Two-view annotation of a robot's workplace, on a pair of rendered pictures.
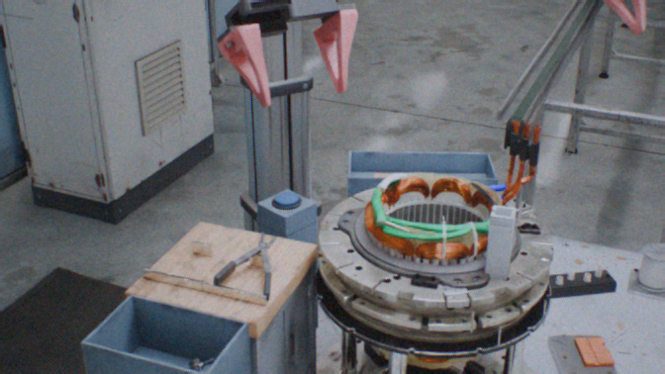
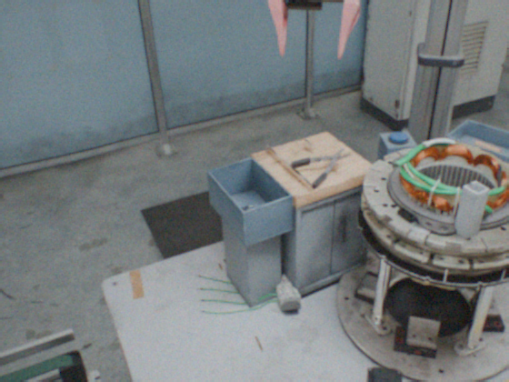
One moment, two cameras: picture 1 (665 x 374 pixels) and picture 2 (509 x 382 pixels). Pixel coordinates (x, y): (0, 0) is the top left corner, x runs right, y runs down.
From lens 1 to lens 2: 0.44 m
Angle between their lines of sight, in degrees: 37
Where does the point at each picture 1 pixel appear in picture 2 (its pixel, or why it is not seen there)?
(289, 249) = (358, 165)
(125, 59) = not seen: hidden behind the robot
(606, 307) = not seen: outside the picture
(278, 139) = (425, 96)
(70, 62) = (400, 22)
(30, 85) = (375, 32)
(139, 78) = not seen: hidden behind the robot
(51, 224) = (363, 123)
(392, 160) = (497, 135)
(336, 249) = (375, 175)
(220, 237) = (327, 144)
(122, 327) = (240, 173)
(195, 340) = (272, 196)
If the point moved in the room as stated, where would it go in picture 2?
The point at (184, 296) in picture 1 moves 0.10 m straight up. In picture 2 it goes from (275, 168) to (274, 125)
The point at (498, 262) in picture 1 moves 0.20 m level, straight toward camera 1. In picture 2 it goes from (463, 224) to (374, 277)
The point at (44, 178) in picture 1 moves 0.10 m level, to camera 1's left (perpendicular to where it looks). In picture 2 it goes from (368, 94) to (355, 89)
